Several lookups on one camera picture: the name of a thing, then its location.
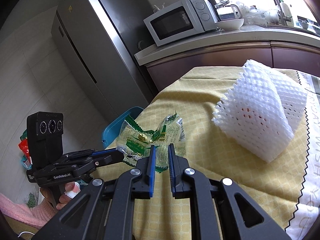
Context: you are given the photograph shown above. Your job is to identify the person's left hand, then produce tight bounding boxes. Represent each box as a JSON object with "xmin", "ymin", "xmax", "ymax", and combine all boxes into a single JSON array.
[{"xmin": 40, "ymin": 182, "xmax": 81, "ymax": 210}]

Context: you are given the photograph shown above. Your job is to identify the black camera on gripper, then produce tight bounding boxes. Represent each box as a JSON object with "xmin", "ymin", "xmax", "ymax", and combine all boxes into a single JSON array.
[{"xmin": 27, "ymin": 112, "xmax": 63, "ymax": 170}]

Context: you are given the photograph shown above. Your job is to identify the white ceramic bowl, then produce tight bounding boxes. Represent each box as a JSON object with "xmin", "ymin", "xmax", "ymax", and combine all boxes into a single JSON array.
[{"xmin": 216, "ymin": 18, "xmax": 244, "ymax": 31}]

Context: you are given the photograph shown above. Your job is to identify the silver double-door refrigerator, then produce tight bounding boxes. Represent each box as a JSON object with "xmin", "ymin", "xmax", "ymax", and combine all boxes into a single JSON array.
[{"xmin": 52, "ymin": 0, "xmax": 156, "ymax": 121}]

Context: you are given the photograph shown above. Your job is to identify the white microwave oven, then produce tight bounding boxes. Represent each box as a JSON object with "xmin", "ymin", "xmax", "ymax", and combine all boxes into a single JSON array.
[{"xmin": 144, "ymin": 0, "xmax": 218, "ymax": 47}]

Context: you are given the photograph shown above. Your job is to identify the pink sleeve forearm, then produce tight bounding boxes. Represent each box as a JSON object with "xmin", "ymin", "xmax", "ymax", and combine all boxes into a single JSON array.
[{"xmin": 1, "ymin": 193, "xmax": 57, "ymax": 229}]

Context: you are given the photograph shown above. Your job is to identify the white soap dispenser bottle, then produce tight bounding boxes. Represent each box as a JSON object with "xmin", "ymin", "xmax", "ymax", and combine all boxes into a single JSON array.
[{"xmin": 280, "ymin": 0, "xmax": 294, "ymax": 27}]

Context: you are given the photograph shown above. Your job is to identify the kitchen faucet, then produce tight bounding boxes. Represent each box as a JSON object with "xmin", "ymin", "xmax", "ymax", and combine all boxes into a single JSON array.
[{"xmin": 261, "ymin": 0, "xmax": 293, "ymax": 27}]

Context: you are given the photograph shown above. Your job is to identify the brown kitchen base cabinets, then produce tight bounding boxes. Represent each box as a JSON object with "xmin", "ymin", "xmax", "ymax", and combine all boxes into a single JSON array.
[{"xmin": 146, "ymin": 42, "xmax": 319, "ymax": 91}]

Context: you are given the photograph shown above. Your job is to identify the teal plastic trash bin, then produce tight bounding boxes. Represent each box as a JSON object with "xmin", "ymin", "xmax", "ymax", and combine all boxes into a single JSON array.
[{"xmin": 101, "ymin": 106, "xmax": 144, "ymax": 148}]

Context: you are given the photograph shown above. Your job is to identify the white foam fruit net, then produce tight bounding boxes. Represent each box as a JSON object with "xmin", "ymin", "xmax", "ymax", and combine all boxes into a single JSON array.
[{"xmin": 244, "ymin": 59, "xmax": 307, "ymax": 133}]

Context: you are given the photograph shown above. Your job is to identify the green snack wrapper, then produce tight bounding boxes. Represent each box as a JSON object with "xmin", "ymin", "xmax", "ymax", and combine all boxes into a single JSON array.
[{"xmin": 116, "ymin": 113, "xmax": 186, "ymax": 173}]

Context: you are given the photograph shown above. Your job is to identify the glass electric kettle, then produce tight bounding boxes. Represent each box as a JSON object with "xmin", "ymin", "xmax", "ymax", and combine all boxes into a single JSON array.
[{"xmin": 215, "ymin": 0, "xmax": 242, "ymax": 21}]

